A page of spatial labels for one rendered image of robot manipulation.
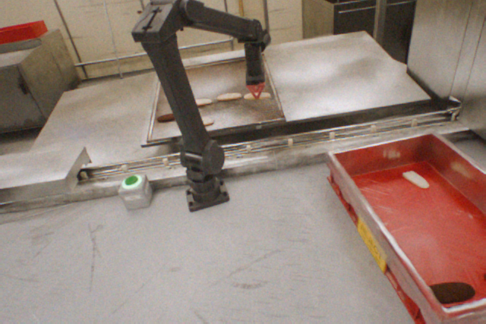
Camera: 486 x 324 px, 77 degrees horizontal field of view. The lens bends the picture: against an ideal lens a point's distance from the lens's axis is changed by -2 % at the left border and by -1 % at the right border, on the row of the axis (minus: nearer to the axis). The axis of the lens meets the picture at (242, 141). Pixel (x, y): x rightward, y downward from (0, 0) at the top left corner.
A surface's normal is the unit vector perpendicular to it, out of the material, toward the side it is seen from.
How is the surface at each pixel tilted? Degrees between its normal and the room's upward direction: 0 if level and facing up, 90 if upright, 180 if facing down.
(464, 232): 0
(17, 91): 90
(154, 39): 98
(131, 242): 0
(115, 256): 0
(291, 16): 90
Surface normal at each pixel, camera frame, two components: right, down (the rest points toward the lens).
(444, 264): -0.14, -0.83
